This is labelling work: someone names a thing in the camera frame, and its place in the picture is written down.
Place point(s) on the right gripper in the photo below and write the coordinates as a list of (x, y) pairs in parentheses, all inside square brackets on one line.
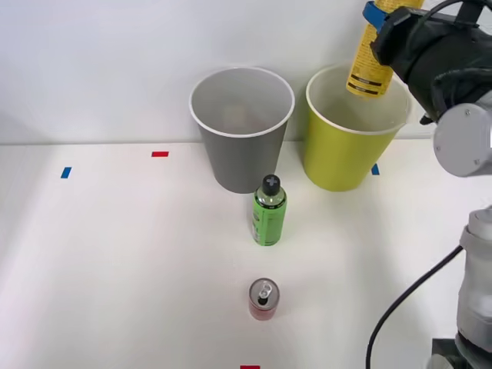
[(419, 38)]

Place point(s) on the yellow bottle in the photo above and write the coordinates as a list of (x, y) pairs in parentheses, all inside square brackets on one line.
[(369, 69)]

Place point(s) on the silver and black right arm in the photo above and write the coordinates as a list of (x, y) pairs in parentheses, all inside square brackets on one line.
[(461, 138)]

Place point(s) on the yellow-green plastic bin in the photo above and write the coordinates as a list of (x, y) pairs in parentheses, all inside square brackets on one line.
[(342, 153)]

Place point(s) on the grey plastic bin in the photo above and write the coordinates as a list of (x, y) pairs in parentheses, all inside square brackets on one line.
[(242, 157)]

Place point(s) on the green bottle with black cap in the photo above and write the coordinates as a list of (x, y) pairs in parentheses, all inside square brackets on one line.
[(268, 219)]

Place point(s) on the red drink can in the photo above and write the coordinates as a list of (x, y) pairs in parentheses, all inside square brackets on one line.
[(263, 303)]

